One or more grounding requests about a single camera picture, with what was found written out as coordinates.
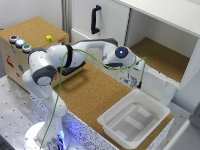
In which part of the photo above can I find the green cable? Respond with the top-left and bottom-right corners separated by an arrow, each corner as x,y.
39,48 -> 148,150

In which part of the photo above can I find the yellow block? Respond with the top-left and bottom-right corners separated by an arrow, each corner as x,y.
45,34 -> 54,43

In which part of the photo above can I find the black drawer handle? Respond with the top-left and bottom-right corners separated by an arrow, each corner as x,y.
61,65 -> 86,77

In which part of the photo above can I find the black door handle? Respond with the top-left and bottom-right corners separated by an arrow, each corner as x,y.
90,4 -> 103,36

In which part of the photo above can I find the blue button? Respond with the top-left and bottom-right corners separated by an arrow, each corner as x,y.
14,38 -> 26,49

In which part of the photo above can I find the red button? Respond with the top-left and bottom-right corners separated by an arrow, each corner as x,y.
9,34 -> 20,44

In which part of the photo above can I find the green button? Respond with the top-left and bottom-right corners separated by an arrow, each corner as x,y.
21,43 -> 33,54

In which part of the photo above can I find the white sliding door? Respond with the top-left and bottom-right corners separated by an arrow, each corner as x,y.
71,0 -> 131,48

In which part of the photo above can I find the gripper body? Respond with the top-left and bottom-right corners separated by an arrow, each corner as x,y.
117,65 -> 141,89

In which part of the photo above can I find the wooden drawer box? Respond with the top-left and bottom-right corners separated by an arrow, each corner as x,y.
0,16 -> 72,92

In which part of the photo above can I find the white plastic box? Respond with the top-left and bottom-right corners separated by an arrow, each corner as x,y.
96,87 -> 172,150

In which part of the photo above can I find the white cabinet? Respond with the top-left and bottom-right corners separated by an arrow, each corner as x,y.
69,0 -> 200,106

